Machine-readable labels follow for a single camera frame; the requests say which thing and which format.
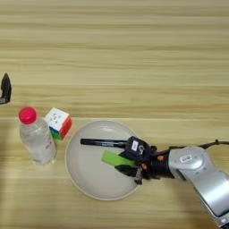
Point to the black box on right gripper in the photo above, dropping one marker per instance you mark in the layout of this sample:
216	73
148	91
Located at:
137	147

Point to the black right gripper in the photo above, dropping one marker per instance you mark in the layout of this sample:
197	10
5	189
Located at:
159	167

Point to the round beige plate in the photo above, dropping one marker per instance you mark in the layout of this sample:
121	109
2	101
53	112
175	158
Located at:
92	179

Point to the clear bottle with red cap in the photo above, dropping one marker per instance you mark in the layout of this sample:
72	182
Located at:
37	140

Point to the multicoloured puzzle cube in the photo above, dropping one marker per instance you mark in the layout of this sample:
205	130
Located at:
56	117

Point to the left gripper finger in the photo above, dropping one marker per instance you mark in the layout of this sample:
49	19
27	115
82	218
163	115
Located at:
6	88

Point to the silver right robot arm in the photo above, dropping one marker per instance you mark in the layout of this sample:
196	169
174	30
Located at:
208	184

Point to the black marker pen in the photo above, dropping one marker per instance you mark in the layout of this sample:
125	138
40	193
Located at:
101	142

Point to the green rectangular block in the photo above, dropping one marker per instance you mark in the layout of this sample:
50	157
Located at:
111	158

